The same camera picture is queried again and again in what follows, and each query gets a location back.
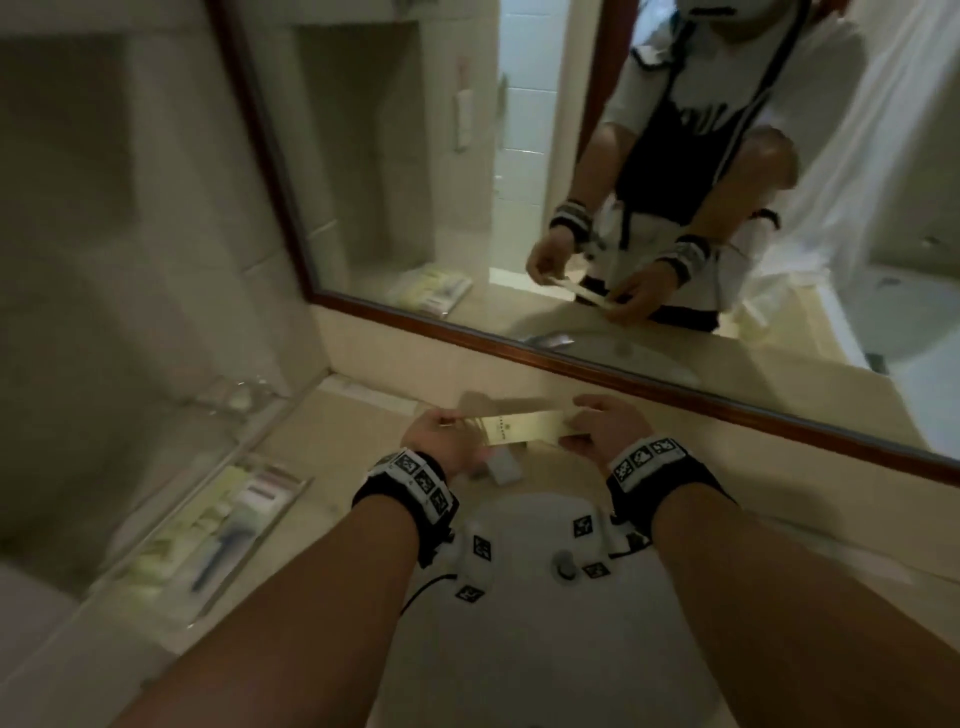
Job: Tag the person's left hand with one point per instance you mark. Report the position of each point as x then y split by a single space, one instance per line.
442 439

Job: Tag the person's right hand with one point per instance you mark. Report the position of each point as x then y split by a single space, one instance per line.
607 431

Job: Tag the clear acrylic tray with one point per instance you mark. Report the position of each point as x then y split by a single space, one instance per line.
285 510

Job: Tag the person's left forearm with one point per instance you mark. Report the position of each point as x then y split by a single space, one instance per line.
300 622

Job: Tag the person's right forearm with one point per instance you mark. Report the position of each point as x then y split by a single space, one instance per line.
787 622

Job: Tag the chrome faucet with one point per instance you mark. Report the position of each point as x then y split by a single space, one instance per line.
502 465

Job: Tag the black left wrist band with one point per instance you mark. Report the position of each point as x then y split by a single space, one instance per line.
397 487

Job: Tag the black wrist band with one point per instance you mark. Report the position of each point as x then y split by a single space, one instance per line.
660 480
397 487

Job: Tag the black right wrist band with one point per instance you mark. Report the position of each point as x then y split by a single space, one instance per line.
660 480

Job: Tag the metal sink drain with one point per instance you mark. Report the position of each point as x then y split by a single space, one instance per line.
565 565

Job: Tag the round white sink basin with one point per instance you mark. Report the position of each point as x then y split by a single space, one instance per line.
540 660

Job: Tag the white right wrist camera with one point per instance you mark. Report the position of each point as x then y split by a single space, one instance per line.
592 536

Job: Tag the wood framed wall mirror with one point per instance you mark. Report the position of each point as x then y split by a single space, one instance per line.
375 150

